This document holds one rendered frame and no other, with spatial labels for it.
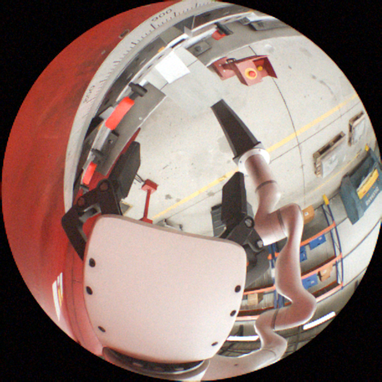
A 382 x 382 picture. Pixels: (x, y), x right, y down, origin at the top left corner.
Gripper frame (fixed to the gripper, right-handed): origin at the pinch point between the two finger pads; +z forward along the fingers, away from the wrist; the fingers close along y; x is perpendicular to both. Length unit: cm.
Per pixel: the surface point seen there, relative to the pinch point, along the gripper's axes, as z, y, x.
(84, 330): -75, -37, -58
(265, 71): 81, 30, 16
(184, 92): 42.0, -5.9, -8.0
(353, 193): 142, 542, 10
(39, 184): -5.5, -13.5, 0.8
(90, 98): 3.6, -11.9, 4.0
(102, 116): 14.6, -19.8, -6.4
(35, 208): -7.8, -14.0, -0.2
